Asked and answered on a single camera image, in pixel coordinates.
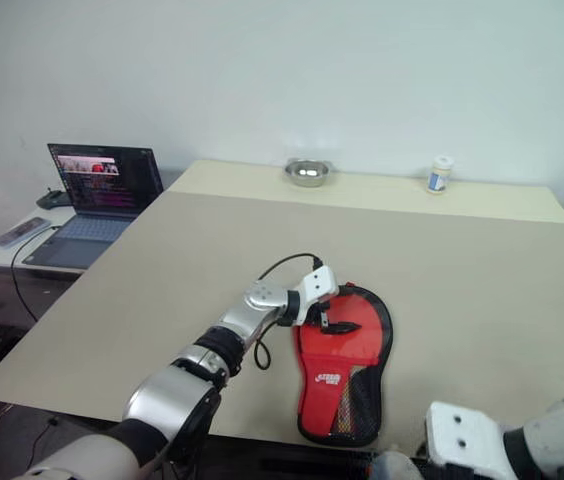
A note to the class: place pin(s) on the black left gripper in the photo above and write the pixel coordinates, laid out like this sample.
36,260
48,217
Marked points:
323,306

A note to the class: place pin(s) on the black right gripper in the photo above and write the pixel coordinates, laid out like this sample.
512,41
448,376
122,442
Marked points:
467,476

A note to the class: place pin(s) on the black red paddle case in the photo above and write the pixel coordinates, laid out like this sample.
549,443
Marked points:
327,360

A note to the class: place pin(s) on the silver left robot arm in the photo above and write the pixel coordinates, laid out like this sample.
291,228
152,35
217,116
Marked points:
162,400

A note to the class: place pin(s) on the dark rounded shape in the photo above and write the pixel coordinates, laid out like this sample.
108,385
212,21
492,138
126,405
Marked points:
392,467

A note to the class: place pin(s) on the stainless steel bowl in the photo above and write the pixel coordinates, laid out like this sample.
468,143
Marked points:
308,172

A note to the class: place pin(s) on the white plastic bottle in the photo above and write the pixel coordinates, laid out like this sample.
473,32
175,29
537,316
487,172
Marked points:
439,177

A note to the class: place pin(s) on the open blue-grey laptop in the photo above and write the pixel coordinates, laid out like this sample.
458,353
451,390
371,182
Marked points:
102,185

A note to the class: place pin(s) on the black computer mouse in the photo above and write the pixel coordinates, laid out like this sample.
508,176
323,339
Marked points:
52,201

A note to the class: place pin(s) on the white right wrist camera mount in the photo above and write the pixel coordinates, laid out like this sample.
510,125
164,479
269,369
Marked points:
462,425

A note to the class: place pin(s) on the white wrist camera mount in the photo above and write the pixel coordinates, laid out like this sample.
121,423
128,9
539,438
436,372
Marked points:
462,425
318,282

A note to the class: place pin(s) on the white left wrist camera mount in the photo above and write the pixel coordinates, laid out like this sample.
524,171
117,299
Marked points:
318,282

